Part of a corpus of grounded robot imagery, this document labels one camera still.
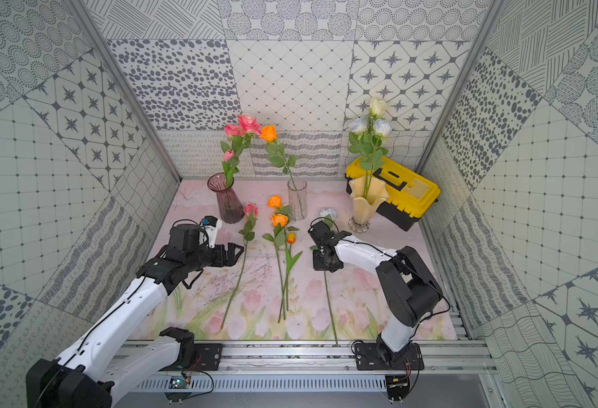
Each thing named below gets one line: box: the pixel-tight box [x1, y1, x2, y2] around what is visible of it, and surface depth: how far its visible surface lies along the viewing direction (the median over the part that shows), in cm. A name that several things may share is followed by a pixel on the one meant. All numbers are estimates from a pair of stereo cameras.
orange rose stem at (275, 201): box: [266, 194, 292, 218], surface depth 109 cm
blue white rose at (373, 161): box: [360, 119, 395, 200], surface depth 89 cm
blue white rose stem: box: [347, 117, 374, 199], surface depth 91 cm
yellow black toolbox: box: [344, 156, 441, 232], surface depth 96 cm
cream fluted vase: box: [348, 175, 390, 234], surface depth 94 cm
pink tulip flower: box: [221, 148, 236, 187], surface depth 92 cm
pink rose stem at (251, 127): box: [231, 113, 263, 177], surface depth 79 cm
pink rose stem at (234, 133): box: [220, 124, 245, 182], surface depth 90 cm
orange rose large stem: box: [259, 124, 298, 191], surface depth 92 cm
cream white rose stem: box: [365, 96, 387, 199], surface depth 90 cm
